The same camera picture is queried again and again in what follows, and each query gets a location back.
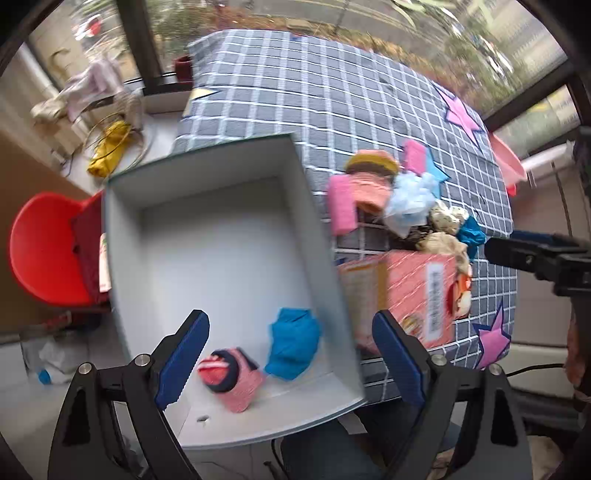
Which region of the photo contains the large pink sponge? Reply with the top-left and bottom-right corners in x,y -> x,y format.
327,175 -> 358,236

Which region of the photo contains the leopard print scrunchie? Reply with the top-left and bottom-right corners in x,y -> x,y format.
397,223 -> 435,251

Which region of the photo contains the red patterned carton box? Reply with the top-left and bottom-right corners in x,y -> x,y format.
338,250 -> 457,355

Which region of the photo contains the cream polka dot scrunchie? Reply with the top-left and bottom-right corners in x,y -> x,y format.
429,199 -> 470,236

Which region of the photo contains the knitted burger toy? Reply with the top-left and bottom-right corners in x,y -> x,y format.
346,150 -> 401,216

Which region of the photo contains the grey open storage box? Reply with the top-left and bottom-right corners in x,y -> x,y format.
103,134 -> 365,450

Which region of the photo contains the gold wire rack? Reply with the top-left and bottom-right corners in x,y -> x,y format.
82,89 -> 151,180

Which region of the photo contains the pink hanging cloth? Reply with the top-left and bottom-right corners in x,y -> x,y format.
58,57 -> 124,122

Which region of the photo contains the blue capped plastic bottle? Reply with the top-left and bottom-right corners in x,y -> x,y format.
37,365 -> 73,385

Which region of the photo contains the blue cloth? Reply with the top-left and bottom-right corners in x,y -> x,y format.
264,308 -> 322,381
456,215 -> 487,261

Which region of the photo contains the grey checked tablecloth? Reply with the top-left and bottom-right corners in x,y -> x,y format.
172,29 -> 517,403

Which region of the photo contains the light blue fluffy ball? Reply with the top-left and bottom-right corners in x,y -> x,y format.
383,171 -> 439,238

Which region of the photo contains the dark red cup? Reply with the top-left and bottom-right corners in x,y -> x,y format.
174,55 -> 193,84

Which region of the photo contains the pink plastic basin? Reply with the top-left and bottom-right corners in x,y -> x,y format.
488,133 -> 527,197

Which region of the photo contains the small pink sponge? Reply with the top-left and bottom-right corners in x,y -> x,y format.
404,139 -> 427,175

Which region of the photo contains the red plastic chair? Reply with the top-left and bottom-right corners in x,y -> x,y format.
8,192 -> 109,309

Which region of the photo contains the orange toy piece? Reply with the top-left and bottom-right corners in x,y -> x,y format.
448,273 -> 472,320

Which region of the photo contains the pink striped sock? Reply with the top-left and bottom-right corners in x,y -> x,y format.
197,347 -> 264,413

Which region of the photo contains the yellow folded bag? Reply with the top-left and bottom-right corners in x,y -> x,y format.
87,120 -> 132,179

